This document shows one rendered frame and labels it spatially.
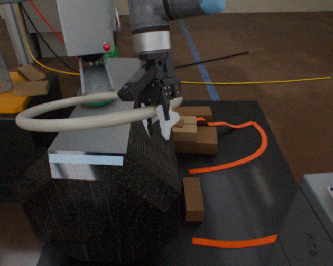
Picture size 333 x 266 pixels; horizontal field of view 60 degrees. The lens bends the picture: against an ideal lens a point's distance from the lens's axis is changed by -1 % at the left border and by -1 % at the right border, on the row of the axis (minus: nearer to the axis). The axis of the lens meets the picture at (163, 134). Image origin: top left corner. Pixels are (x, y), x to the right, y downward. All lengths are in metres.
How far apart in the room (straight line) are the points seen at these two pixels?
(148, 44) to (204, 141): 1.86
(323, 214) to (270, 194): 1.15
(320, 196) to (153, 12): 0.90
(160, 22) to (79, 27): 0.74
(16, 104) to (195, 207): 1.29
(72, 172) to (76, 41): 0.58
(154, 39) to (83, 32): 0.75
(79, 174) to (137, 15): 0.81
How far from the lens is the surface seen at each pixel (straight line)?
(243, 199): 2.25
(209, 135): 2.54
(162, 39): 0.69
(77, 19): 1.38
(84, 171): 1.30
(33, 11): 4.39
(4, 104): 1.98
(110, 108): 1.56
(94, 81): 1.29
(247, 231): 2.08
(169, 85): 0.73
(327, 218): 1.20
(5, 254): 2.18
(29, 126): 0.76
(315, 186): 1.27
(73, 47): 1.42
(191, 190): 2.08
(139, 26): 0.69
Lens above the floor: 1.69
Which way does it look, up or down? 38 degrees down
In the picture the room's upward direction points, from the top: straight up
